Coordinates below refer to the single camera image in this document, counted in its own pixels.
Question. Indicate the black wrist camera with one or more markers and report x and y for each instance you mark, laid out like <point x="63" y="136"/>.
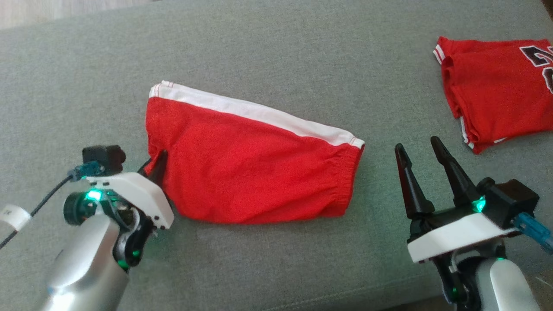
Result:
<point x="512" y="201"/>
<point x="106" y="157"/>

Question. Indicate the red basketball jersey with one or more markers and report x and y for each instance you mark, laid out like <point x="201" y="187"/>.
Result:
<point x="497" y="95"/>

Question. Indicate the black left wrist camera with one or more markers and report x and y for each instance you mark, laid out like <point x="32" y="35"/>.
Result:
<point x="106" y="157"/>

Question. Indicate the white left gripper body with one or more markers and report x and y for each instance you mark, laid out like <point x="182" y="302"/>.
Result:
<point x="138" y="198"/>

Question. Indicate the red shorts with white band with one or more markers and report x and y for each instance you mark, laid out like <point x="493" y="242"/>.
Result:
<point x="250" y="172"/>

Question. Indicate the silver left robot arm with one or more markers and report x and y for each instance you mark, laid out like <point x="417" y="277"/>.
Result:
<point x="82" y="268"/>

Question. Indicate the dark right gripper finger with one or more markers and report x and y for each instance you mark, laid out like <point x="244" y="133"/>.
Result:
<point x="458" y="181"/>
<point x="412" y="190"/>

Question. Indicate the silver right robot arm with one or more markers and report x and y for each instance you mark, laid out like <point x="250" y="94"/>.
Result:
<point x="505" y="289"/>

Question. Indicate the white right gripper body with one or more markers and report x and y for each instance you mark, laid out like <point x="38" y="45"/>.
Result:
<point x="453" y="237"/>

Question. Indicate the large grey sofa seat cushion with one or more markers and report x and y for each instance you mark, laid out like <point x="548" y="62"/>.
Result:
<point x="276" y="43"/>

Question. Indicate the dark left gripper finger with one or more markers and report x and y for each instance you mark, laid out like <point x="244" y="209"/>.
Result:
<point x="160" y="170"/>

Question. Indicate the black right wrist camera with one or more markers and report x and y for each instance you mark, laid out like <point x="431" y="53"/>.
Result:
<point x="512" y="201"/>

